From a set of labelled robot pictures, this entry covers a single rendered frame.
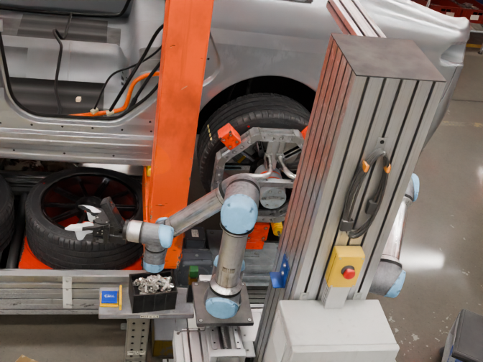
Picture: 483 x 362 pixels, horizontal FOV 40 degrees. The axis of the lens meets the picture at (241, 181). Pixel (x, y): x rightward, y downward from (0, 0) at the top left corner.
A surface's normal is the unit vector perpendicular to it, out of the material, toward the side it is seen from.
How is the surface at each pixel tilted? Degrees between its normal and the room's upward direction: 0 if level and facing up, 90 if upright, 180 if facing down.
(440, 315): 0
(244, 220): 83
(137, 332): 90
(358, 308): 0
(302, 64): 90
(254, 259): 0
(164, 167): 90
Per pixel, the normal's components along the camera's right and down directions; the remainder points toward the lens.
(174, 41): 0.14, 0.60
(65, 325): 0.15, -0.80
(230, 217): -0.08, 0.46
